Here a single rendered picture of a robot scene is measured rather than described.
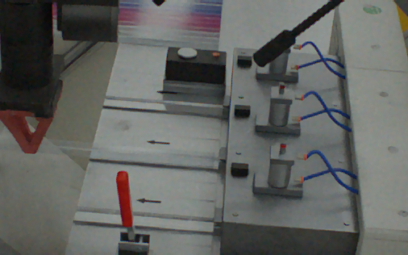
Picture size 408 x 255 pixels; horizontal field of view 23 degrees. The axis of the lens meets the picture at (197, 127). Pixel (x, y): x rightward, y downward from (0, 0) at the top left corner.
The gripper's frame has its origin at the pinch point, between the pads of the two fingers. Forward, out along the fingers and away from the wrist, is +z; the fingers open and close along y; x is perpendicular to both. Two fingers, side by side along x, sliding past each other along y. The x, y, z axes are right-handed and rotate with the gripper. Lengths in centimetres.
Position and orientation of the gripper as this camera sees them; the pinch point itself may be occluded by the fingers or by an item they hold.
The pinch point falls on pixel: (31, 143)
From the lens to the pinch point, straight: 114.7
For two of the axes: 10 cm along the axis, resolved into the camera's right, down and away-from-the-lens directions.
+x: -10.0, -0.8, 0.1
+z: -0.6, 8.1, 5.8
